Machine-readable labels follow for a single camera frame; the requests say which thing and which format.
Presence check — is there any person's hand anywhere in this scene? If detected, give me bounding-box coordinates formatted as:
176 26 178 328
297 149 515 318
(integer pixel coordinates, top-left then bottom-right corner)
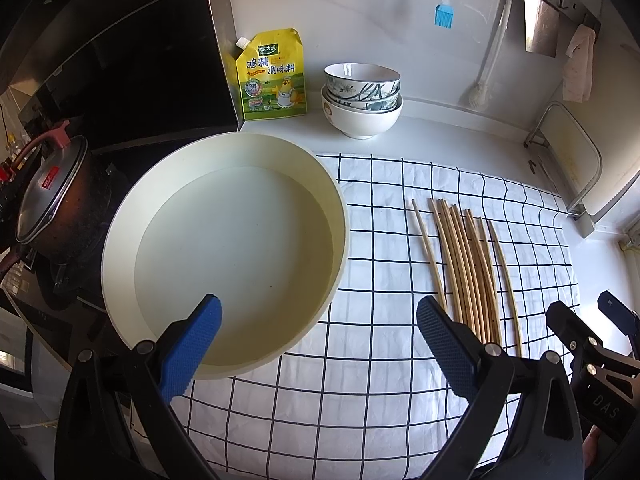
582 426 610 479

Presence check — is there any black stove top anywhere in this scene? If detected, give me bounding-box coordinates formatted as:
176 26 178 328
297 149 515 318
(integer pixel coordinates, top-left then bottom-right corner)
1 249 126 370

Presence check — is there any metal rack with board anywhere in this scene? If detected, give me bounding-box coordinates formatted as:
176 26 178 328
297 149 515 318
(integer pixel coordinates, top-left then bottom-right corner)
523 101 640 239

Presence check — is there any white grid cloth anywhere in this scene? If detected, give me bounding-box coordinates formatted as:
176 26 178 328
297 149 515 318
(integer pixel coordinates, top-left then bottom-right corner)
172 153 579 479

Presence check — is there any dark cooking pot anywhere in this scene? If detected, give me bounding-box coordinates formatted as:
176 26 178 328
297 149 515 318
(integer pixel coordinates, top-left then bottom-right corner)
1 144 113 274

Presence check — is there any pink hanging cloth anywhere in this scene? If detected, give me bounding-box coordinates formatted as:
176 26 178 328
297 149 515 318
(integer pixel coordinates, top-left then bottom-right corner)
563 25 596 103

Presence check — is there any cream round tray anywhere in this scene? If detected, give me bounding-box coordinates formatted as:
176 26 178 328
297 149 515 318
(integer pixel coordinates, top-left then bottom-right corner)
101 132 349 379

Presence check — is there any glass pot lid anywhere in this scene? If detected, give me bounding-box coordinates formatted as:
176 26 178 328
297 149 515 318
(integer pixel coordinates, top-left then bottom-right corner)
11 119 88 245

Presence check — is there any white dish brush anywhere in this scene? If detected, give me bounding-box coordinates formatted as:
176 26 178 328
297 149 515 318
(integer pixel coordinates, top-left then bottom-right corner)
469 0 513 110

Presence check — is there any steel cleaver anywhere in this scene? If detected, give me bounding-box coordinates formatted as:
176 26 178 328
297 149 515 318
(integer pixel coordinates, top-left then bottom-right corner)
524 0 560 58

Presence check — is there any middle patterned bowl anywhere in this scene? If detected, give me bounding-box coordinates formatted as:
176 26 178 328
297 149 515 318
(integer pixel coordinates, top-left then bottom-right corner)
322 86 400 113

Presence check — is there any patterned bowl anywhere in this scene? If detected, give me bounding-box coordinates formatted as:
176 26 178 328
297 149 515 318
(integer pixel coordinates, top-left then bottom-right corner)
322 86 400 113
323 62 401 100

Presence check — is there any white cartoon bowl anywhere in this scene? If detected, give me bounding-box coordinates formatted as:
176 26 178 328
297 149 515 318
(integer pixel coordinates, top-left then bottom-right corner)
321 92 404 140

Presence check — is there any top patterned bowl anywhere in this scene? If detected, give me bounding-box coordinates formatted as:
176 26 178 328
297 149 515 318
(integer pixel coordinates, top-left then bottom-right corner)
323 62 401 100

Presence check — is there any blue silicone brush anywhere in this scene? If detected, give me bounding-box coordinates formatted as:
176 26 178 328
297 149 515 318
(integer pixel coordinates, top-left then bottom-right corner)
434 0 454 29

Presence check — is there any yellow seasoning pouch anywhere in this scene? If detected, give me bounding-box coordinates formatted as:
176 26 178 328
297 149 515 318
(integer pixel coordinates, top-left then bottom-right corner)
235 28 307 120

